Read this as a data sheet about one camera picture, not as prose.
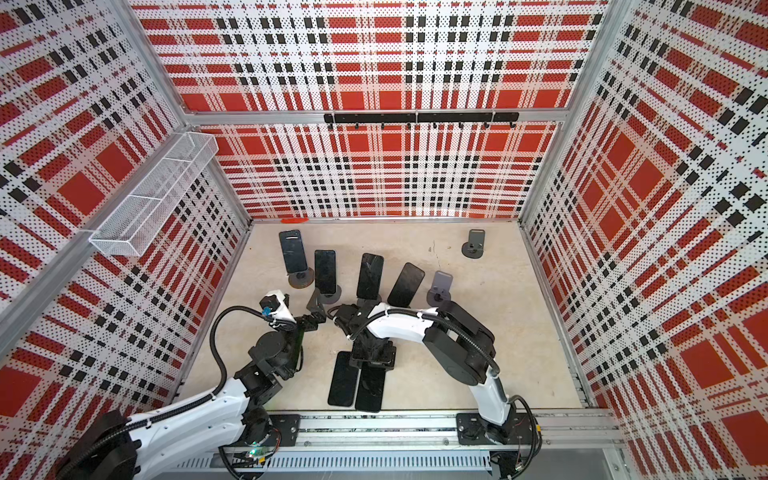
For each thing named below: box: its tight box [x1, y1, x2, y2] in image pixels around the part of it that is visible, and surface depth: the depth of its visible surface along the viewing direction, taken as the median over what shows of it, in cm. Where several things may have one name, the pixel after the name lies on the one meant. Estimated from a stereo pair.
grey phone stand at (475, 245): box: [461, 229, 485, 259], surface depth 110 cm
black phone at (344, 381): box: [327, 351, 359, 407], surface depth 82 cm
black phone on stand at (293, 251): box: [279, 229, 308, 274], surface depth 98 cm
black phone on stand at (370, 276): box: [356, 252, 385, 300], surface depth 93 cm
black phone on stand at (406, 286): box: [387, 262, 425, 308], surface depth 90 cm
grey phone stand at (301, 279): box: [286, 267, 314, 289], surface depth 106 cm
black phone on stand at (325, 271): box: [314, 249, 336, 295], surface depth 95 cm
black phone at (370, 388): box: [355, 362, 386, 413], surface depth 82 cm
